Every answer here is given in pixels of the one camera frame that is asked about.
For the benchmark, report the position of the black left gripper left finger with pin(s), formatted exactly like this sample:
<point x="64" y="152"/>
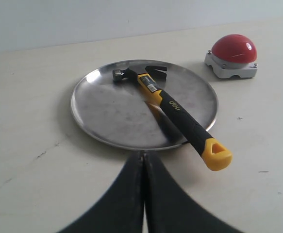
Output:
<point x="121" y="208"/>

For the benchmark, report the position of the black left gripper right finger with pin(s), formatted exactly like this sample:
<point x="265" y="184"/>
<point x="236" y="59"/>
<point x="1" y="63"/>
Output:
<point x="168" y="207"/>

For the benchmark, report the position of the yellow black claw hammer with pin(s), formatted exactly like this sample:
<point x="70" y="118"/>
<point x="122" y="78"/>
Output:
<point x="213" y="153"/>

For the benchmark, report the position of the red dome push button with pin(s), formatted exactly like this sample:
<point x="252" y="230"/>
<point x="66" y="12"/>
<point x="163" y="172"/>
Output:
<point x="233" y="55"/>

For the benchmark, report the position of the round stainless steel plate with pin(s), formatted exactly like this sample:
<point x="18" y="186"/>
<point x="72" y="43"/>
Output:
<point x="117" y="114"/>

